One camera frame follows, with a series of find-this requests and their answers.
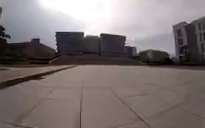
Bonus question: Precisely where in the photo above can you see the grey multi-storey building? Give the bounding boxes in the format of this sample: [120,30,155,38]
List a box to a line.
[172,13,205,66]

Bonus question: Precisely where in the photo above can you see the grey slab paved plaza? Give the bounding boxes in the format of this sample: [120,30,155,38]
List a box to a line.
[0,64,205,128]

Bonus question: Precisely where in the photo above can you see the tree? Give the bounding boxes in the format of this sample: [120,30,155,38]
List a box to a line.
[0,25,12,58]

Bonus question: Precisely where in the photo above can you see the dark block building group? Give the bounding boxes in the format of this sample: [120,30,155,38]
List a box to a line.
[55,31,138,58]

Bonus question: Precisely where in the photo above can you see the wide stone steps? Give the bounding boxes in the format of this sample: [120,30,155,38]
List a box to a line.
[49,53,145,66]

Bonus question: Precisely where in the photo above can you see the low dark building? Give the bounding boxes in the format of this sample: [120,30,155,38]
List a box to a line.
[4,37,57,61]

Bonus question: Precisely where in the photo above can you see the raised paved ledge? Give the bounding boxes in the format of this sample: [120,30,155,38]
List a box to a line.
[0,64,78,93]

